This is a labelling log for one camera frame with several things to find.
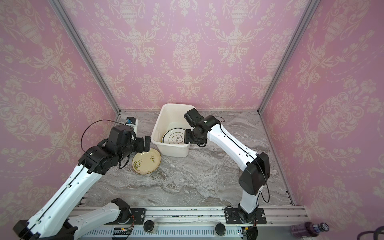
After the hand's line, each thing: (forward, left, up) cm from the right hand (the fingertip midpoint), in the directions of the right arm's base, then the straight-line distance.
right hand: (189, 140), depth 80 cm
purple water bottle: (-41, -50, -13) cm, 66 cm away
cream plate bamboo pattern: (-2, +28, -19) cm, 34 cm away
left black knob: (-37, +18, -9) cm, 42 cm away
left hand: (-4, +21, +9) cm, 24 cm away
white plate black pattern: (+14, +10, -15) cm, 23 cm away
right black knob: (-38, -13, -20) cm, 45 cm away
